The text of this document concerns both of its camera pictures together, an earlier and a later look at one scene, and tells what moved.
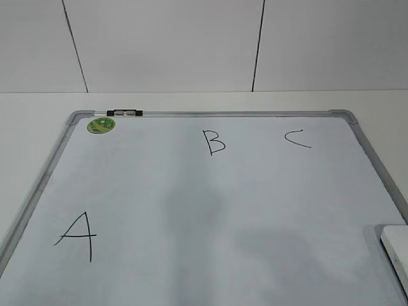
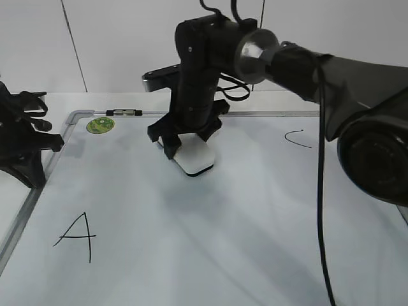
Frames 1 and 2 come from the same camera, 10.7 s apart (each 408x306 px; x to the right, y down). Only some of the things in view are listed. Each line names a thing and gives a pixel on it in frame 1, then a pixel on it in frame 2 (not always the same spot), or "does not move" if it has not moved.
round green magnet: [101, 125] does not move
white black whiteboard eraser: [394, 240] -> [195, 155]
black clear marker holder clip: [124, 112] does not move
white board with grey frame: [208, 208] does not move
